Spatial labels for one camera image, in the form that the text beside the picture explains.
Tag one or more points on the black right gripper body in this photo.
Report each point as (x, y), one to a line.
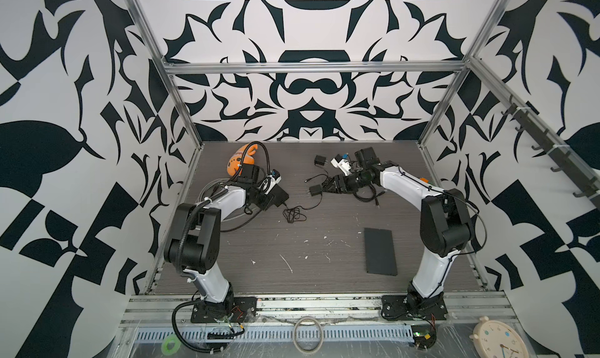
(353, 182)

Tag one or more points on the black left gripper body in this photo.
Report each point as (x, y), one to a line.
(262, 200)

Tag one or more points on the black network switch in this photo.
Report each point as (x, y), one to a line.
(276, 197)

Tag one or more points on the black rectangular box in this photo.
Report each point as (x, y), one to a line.
(380, 252)

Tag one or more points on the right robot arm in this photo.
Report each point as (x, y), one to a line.
(445, 223)

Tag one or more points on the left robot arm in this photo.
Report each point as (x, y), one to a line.
(193, 241)

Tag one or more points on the orange plush toy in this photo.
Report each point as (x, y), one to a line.
(244, 155)

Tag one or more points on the green tape roll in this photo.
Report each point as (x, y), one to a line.
(170, 345)

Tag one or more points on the white analog clock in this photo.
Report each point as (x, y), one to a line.
(495, 339)

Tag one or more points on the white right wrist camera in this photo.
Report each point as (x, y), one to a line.
(343, 163)

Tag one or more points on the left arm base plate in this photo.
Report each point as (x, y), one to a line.
(235, 310)

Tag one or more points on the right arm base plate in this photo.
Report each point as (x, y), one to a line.
(409, 307)

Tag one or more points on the black wall hook rail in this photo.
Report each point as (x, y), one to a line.
(549, 143)

